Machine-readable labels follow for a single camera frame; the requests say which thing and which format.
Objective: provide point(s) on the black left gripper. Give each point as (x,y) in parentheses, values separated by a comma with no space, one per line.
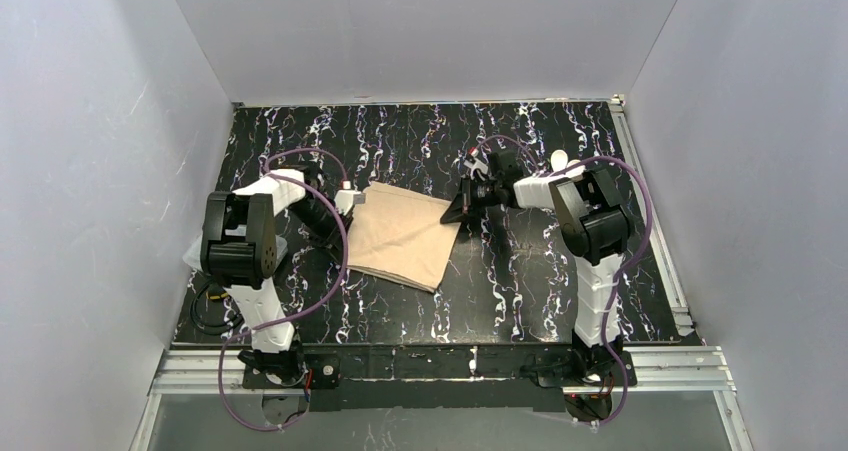
(329,229)

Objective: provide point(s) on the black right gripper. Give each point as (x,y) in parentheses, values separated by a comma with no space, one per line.
(469,197)

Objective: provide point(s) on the beige cloth napkin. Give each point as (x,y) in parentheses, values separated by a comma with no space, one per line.
(397,235)

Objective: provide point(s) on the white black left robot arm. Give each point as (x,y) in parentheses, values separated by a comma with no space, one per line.
(254,208)

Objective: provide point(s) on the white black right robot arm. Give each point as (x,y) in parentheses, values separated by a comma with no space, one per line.
(590,216)

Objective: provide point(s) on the white spoon left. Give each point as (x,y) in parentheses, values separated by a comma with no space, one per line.
(558,160)

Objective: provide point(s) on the white spoon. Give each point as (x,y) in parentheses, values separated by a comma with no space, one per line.
(573,169)
(558,160)

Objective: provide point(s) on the clear plastic box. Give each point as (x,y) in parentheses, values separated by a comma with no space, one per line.
(278,249)

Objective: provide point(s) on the white spoon right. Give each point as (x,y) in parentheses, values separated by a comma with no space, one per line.
(573,169)

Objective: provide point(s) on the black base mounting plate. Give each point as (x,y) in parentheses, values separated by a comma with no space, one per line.
(539,376)

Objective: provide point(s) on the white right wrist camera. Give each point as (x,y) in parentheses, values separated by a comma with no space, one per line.
(475,164)

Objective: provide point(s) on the aluminium front frame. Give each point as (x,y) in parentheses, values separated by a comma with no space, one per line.
(659,369)

